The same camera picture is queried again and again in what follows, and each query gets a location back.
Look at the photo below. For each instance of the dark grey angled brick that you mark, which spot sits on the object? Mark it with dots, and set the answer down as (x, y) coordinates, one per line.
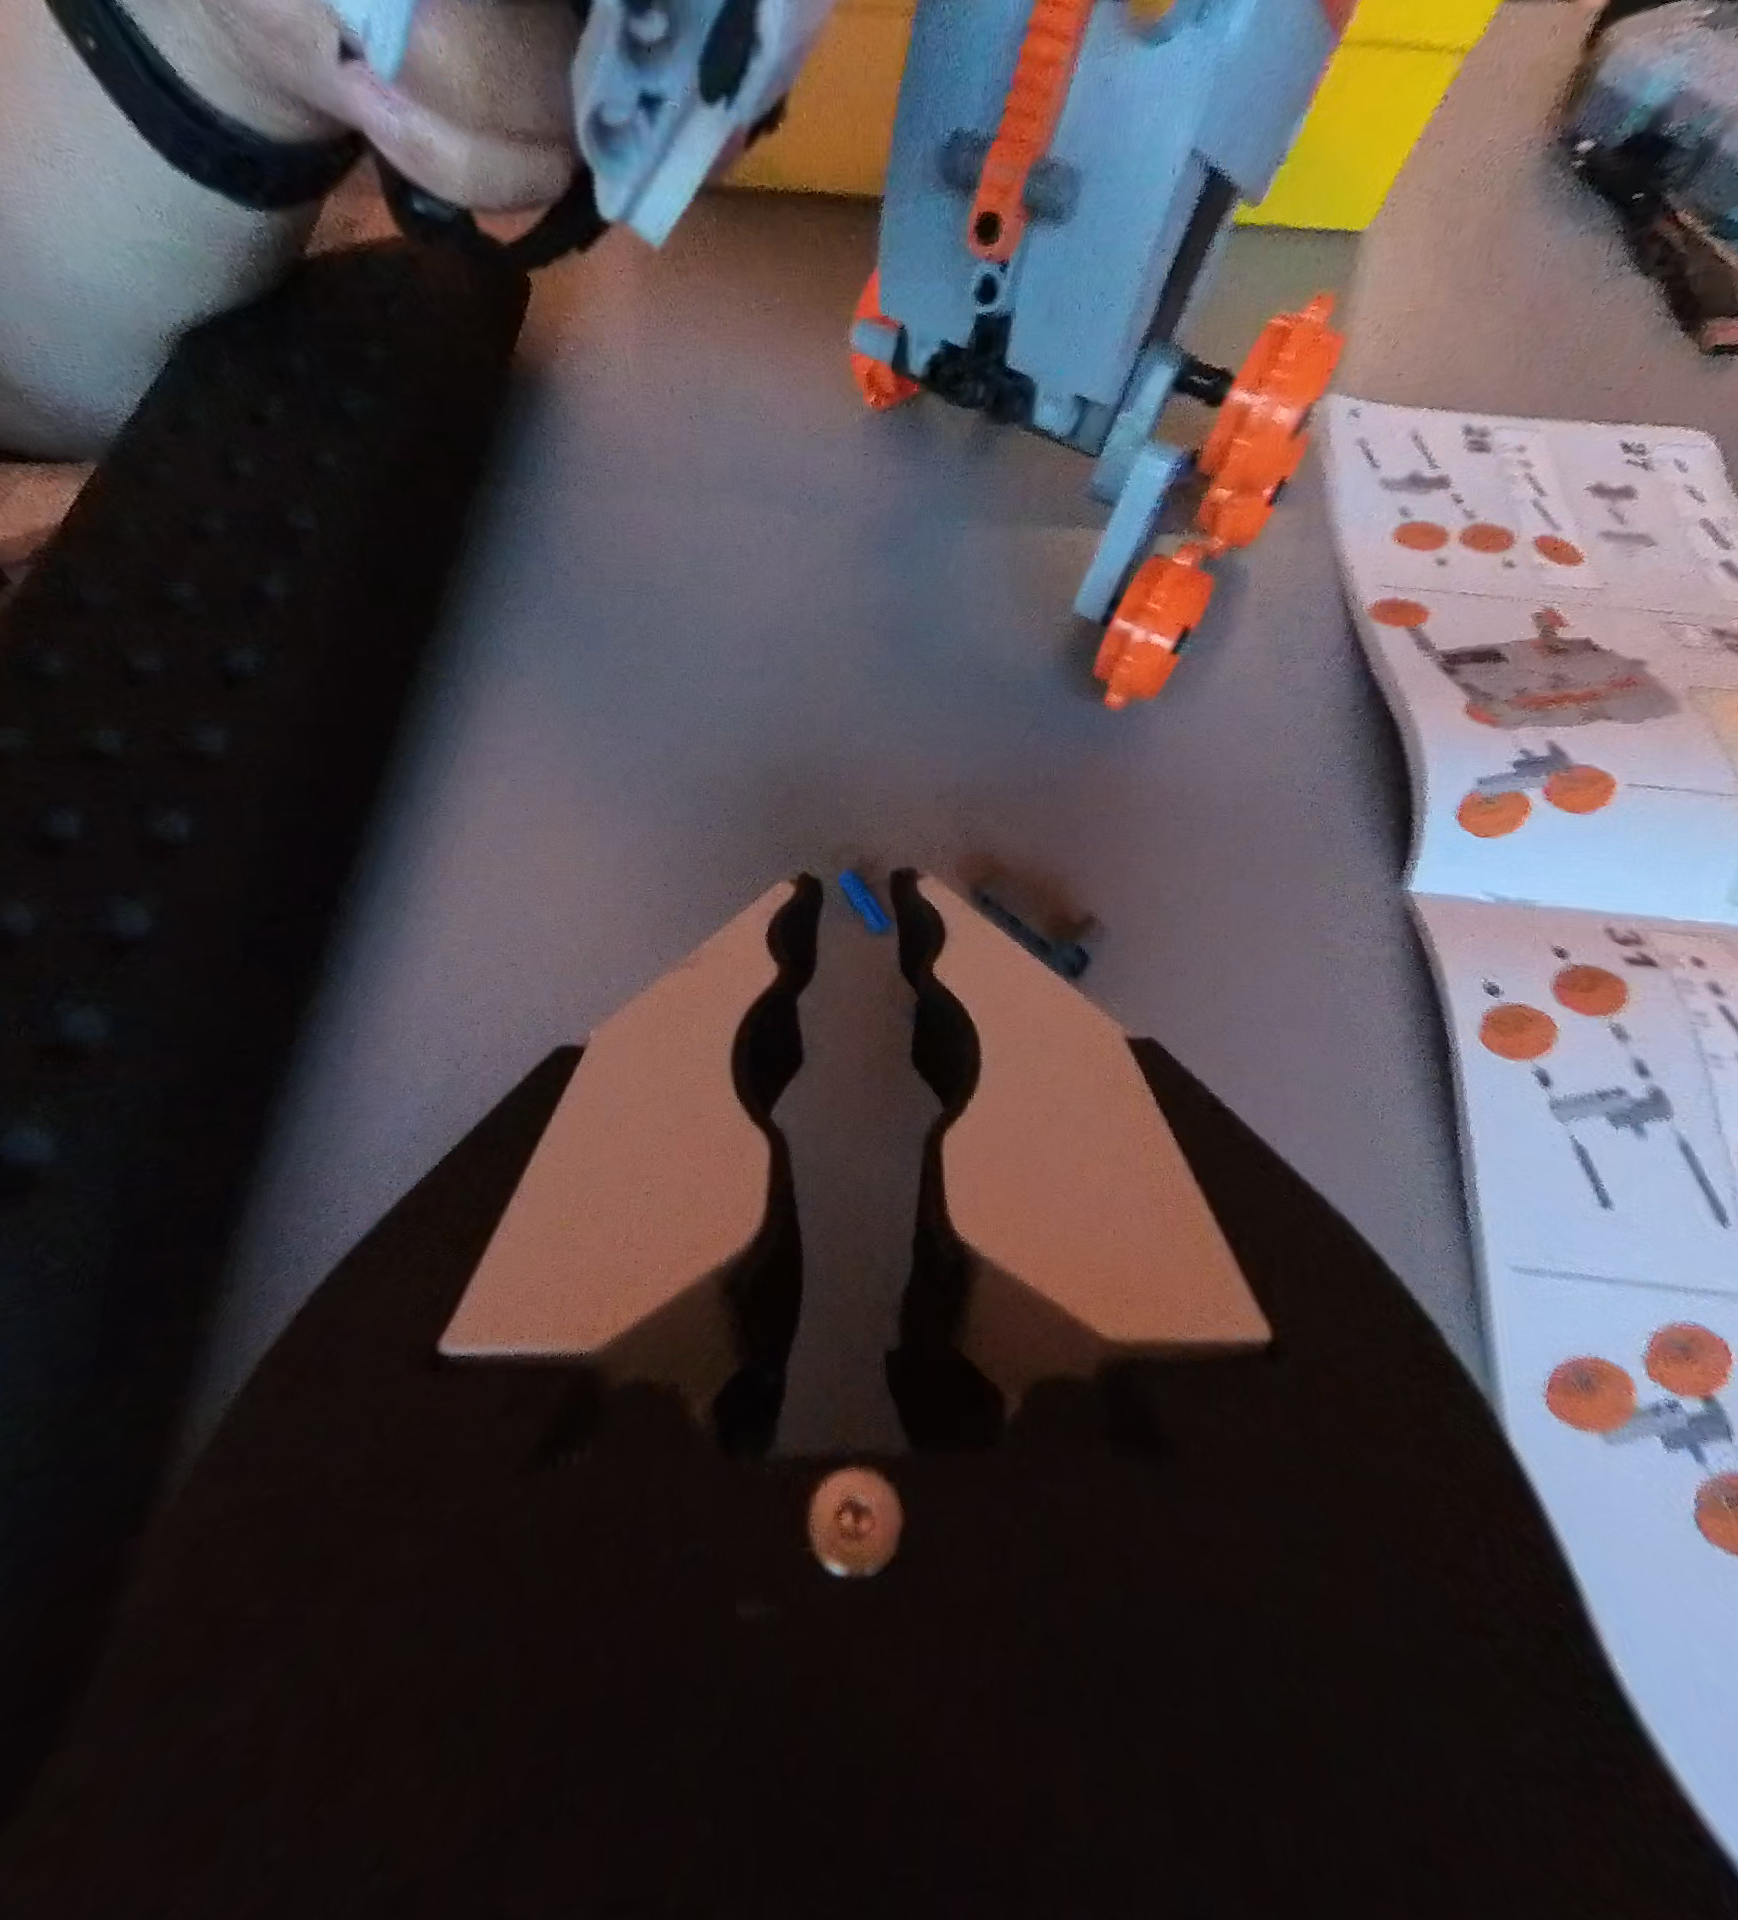
(1033, 918)

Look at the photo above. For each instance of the grey orange brick robot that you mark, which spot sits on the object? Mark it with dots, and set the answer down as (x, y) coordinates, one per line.
(1079, 194)

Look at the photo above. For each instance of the person's left hand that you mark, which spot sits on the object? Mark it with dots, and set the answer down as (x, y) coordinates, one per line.
(464, 104)

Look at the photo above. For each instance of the yellow plastic bin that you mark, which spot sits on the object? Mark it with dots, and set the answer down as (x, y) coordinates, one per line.
(1349, 135)

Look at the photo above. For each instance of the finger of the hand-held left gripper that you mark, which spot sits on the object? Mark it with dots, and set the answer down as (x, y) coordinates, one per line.
(674, 104)

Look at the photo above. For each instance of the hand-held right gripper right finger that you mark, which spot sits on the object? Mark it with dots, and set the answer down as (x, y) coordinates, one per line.
(1094, 1200)

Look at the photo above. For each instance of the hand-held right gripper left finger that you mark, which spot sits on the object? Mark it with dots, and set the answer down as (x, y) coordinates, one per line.
(613, 1200)

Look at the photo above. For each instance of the perforated grey panel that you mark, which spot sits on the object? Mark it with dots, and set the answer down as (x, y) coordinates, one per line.
(135, 825)

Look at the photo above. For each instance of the small blue pin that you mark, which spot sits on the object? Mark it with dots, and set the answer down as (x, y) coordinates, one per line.
(863, 899)

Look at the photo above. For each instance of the white instruction booklet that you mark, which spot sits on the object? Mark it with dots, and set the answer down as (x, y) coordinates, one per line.
(1604, 975)

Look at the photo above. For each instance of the grey desk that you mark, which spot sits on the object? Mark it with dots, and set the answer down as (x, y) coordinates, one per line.
(659, 601)

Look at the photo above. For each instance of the grey remote control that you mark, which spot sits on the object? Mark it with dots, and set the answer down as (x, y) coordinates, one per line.
(1708, 121)

